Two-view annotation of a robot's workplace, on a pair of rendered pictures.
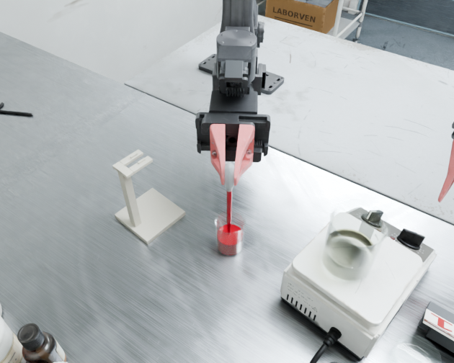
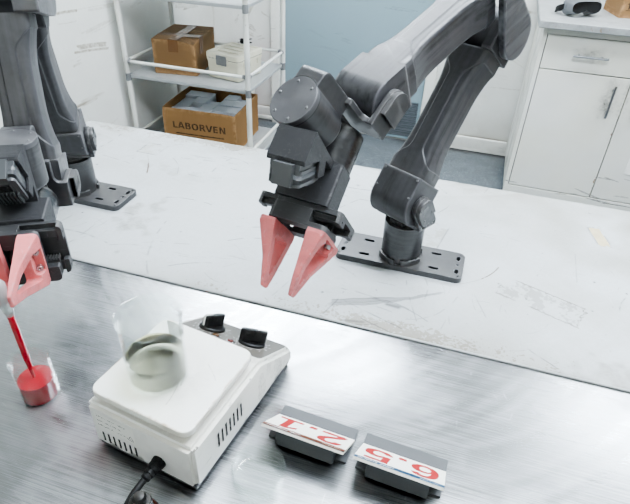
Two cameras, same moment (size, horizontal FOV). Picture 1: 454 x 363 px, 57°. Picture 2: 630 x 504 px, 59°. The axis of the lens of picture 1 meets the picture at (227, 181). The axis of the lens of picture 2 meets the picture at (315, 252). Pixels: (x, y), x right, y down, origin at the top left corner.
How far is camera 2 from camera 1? 0.21 m
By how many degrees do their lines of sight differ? 17
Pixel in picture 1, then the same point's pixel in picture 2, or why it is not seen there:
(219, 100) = not seen: outside the picture
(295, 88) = (150, 200)
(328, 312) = (142, 437)
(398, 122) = not seen: hidden behind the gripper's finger
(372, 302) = (184, 410)
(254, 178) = (84, 309)
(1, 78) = not seen: outside the picture
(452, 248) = (315, 343)
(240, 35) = (16, 134)
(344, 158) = (202, 268)
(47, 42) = not seen: outside the picture
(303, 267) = (105, 389)
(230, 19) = (12, 119)
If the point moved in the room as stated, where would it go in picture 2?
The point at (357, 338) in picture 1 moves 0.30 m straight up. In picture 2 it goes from (178, 460) to (127, 180)
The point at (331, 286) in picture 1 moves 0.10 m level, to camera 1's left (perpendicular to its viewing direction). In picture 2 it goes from (138, 403) to (24, 426)
